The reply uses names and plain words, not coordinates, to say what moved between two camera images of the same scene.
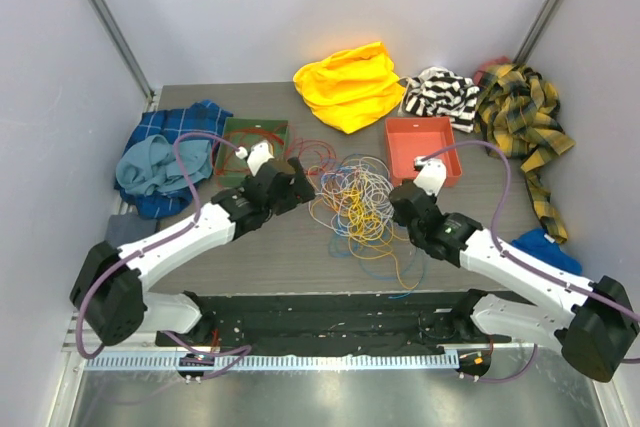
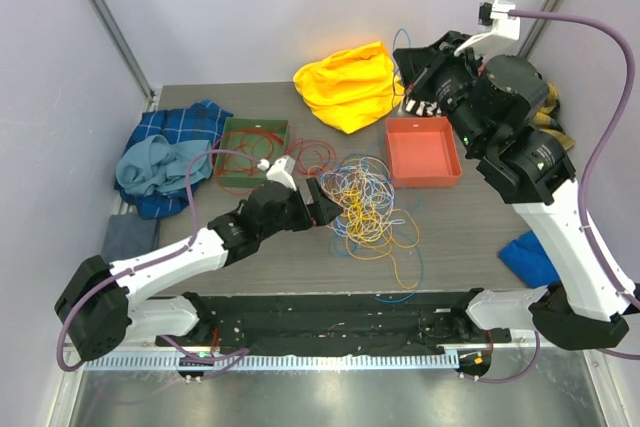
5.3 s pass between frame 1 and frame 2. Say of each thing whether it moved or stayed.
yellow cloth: stayed
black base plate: stayed
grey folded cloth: stayed
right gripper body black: moved
